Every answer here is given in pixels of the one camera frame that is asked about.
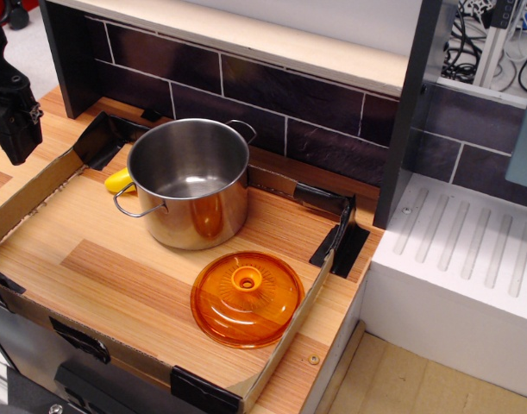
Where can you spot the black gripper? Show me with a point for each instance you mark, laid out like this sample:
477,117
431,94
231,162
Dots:
20,116

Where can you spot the stainless steel metal pot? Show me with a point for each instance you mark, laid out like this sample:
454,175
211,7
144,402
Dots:
191,178

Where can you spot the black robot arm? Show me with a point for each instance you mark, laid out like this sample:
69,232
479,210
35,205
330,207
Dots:
20,113

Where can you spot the brown cardboard fence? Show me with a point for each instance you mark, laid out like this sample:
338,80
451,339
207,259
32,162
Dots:
94,309

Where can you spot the orange transparent pot lid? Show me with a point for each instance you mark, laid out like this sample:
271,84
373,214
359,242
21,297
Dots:
246,299

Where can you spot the black caster wheel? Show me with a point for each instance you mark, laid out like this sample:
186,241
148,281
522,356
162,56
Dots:
17,17

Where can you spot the yellow plastic banana toy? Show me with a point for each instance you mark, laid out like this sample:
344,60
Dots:
120,181

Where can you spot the black tape front corner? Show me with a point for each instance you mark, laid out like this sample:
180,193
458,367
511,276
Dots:
203,394

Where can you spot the black tape right corner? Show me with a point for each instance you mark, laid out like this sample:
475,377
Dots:
346,239

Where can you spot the light wooden shelf board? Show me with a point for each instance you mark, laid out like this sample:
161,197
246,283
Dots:
339,61

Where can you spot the white ribbed drain board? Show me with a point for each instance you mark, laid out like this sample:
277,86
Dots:
448,281

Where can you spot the dark grey shelf post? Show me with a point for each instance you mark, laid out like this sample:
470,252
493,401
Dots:
396,171

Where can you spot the grey aluminium frame profile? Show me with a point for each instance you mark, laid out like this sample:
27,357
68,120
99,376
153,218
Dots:
505,15

